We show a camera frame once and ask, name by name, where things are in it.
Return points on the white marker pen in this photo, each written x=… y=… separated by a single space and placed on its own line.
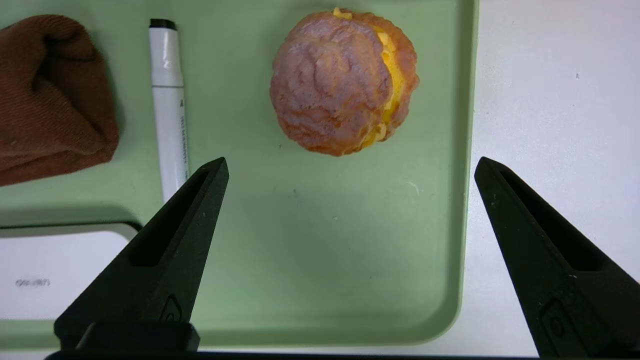
x=170 y=115

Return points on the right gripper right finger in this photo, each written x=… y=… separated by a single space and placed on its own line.
x=565 y=280

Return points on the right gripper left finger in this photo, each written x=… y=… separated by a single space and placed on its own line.
x=165 y=270

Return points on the light green plastic tray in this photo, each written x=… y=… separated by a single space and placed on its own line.
x=325 y=240

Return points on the white rounded router box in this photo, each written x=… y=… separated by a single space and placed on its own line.
x=60 y=270

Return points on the brown folded towel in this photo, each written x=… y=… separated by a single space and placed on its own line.
x=55 y=110

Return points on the cream puff bun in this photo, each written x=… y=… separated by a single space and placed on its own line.
x=335 y=85

